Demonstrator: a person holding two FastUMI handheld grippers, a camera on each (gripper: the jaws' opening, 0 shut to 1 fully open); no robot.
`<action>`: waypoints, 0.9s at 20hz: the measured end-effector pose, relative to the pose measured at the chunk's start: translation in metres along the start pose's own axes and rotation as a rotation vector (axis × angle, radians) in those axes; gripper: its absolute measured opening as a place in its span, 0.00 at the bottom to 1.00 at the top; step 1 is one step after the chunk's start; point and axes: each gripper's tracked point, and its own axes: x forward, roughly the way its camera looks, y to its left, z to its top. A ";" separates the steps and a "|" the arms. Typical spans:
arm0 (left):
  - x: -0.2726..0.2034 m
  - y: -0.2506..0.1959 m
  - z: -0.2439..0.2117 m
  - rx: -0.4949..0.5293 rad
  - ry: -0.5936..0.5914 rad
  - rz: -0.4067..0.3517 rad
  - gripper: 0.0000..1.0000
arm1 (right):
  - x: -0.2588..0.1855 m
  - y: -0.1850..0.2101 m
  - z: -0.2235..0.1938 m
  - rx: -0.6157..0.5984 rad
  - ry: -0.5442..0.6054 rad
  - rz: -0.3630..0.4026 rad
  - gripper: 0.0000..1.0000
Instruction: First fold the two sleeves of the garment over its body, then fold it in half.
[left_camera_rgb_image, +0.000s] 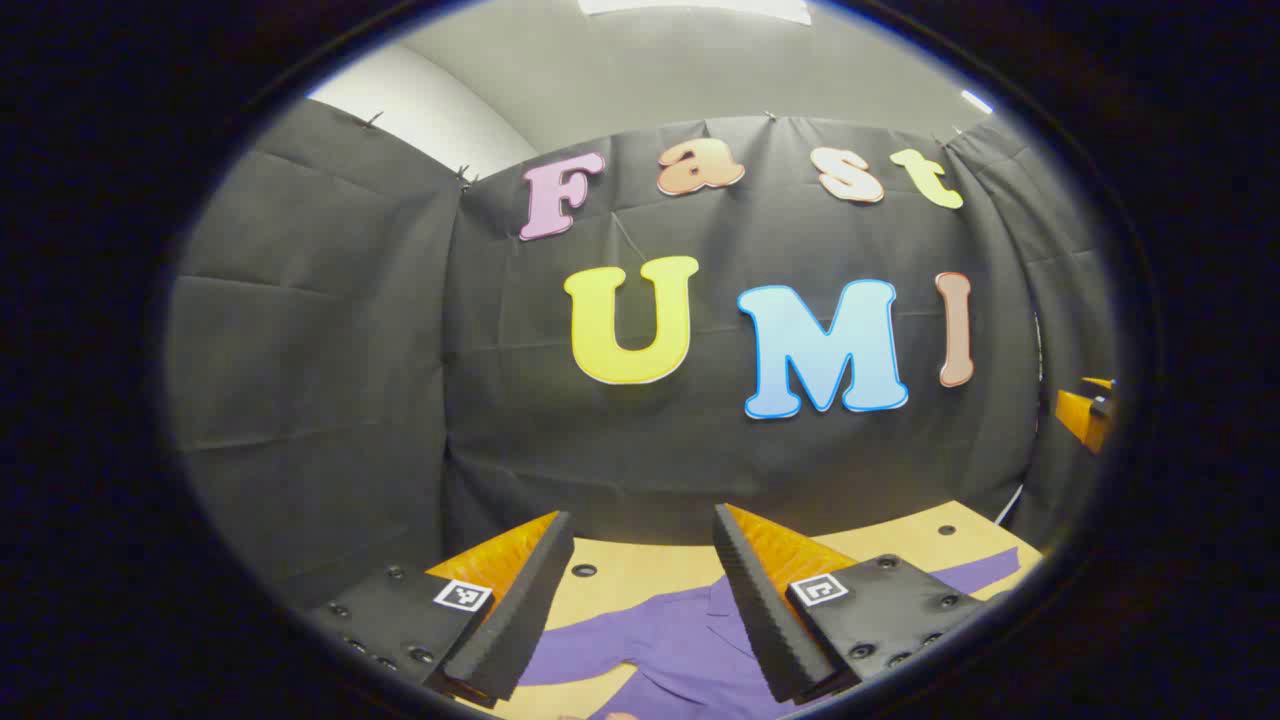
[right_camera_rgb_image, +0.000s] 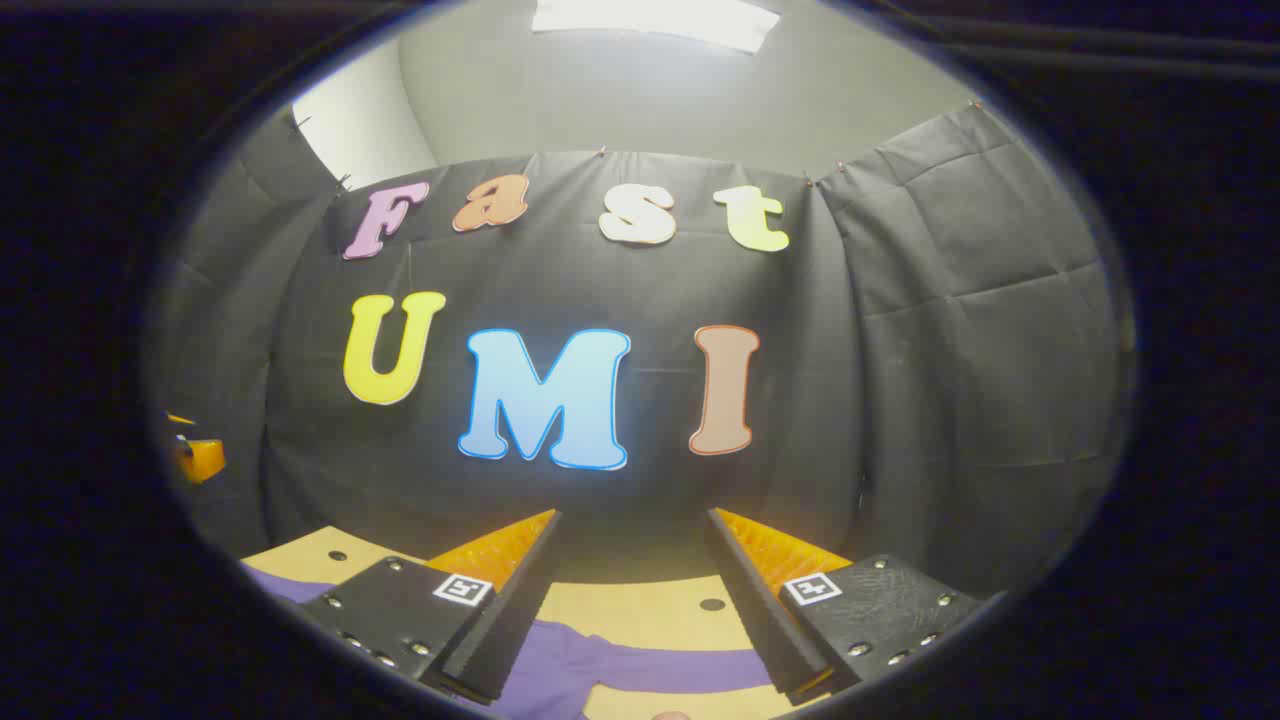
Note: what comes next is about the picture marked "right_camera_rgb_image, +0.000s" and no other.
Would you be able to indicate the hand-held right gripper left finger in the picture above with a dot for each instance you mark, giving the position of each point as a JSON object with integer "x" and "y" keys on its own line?
{"x": 510, "y": 610}

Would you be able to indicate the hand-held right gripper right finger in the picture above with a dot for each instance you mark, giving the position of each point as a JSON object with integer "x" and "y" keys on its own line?
{"x": 760, "y": 610}

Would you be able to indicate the black backdrop cloth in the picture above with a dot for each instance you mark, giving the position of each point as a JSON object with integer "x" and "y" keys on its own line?
{"x": 920, "y": 350}

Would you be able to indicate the purple button shirt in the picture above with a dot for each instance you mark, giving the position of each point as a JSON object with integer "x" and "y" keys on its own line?
{"x": 610, "y": 672}

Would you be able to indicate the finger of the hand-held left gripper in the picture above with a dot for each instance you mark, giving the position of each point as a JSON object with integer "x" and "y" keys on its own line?
{"x": 203, "y": 458}

